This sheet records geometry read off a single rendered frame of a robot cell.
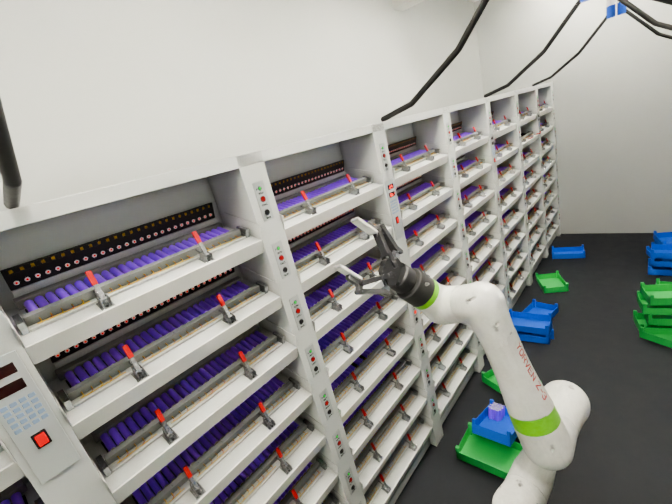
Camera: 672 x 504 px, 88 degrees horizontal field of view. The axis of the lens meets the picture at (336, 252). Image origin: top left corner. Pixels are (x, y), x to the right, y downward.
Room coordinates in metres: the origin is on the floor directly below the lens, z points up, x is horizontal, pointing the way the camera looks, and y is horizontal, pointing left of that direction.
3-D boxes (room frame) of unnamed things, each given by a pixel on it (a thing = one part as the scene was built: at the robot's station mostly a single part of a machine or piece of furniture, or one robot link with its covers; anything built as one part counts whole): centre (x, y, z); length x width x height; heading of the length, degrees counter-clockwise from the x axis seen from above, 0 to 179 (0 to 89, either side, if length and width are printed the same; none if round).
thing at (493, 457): (1.43, -0.54, 0.04); 0.30 x 0.20 x 0.08; 45
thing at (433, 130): (2.17, -0.74, 0.91); 0.20 x 0.09 x 1.81; 45
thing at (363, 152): (1.67, -0.25, 0.91); 0.20 x 0.09 x 1.81; 45
